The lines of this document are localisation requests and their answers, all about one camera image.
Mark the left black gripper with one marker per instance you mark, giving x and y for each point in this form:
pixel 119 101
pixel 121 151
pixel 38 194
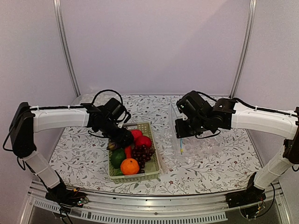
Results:
pixel 122 138

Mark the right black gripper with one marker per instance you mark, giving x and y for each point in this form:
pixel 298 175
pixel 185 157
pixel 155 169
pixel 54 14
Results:
pixel 180 132

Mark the purple eggplant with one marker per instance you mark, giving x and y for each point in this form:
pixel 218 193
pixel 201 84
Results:
pixel 113 146

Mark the dark red grape bunch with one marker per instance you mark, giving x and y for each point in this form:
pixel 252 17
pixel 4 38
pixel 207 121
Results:
pixel 142 154

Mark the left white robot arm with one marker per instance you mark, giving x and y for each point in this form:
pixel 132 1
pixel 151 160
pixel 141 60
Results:
pixel 30 122

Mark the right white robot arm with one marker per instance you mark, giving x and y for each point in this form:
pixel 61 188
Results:
pixel 234 114

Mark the crumpled clear plastic bag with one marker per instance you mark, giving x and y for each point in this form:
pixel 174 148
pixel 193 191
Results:
pixel 174 153

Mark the clear bag at back corner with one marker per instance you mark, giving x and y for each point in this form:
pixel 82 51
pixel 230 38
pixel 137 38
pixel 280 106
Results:
pixel 101 99

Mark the orange carrot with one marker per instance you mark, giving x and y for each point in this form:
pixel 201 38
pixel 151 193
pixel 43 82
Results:
pixel 128 152

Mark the green pepper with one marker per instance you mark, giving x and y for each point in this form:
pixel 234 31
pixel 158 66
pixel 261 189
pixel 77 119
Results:
pixel 117 157

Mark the red apple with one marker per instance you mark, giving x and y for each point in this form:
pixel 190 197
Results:
pixel 143 141

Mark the orange fruit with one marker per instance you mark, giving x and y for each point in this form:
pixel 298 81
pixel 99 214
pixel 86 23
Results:
pixel 129 167

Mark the green plastic basket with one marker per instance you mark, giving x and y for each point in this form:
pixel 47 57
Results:
pixel 151 168

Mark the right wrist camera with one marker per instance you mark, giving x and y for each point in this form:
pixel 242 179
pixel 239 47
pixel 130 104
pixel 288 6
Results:
pixel 192 105

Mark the front aluminium rail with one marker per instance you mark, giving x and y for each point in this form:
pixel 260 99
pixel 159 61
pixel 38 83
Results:
pixel 113 208

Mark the right aluminium frame post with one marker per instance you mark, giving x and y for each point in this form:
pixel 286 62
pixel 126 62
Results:
pixel 245 47

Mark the aluminium frame post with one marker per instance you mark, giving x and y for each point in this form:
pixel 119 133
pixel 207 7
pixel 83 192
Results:
pixel 245 47
pixel 65 48

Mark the left aluminium frame post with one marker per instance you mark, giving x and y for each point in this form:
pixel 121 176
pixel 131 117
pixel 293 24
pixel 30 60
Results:
pixel 65 48

